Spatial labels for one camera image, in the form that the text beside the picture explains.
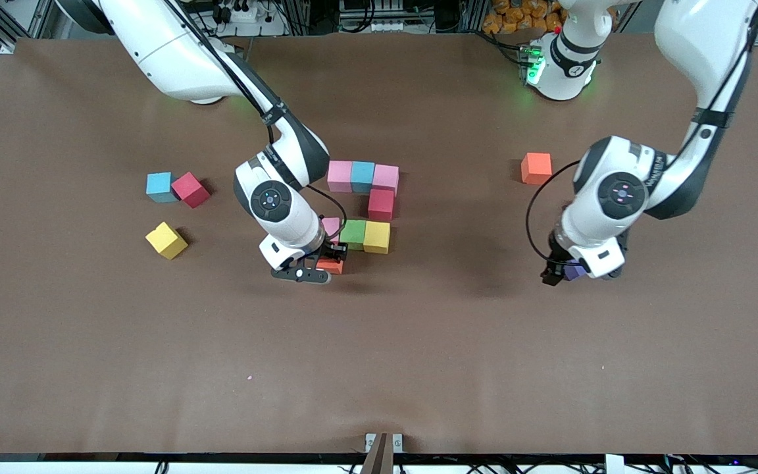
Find green foam block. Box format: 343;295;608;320
340;220;366;251

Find yellow foam block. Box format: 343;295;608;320
145;222;189;260
363;222;392;255

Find crimson foam block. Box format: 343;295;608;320
367;189;395;222
171;172;211;209

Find light blue foam block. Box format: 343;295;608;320
351;161;376;194
146;172;179;203

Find white power strip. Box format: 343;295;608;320
211;0;288;37

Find orange snack bags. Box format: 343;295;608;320
482;0;567;35

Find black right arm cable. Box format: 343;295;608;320
168;0;348;246

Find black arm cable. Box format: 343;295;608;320
168;0;348;246
526;0;758;267

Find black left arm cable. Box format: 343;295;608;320
526;0;758;267

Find small metal bracket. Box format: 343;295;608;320
365;433;404;454

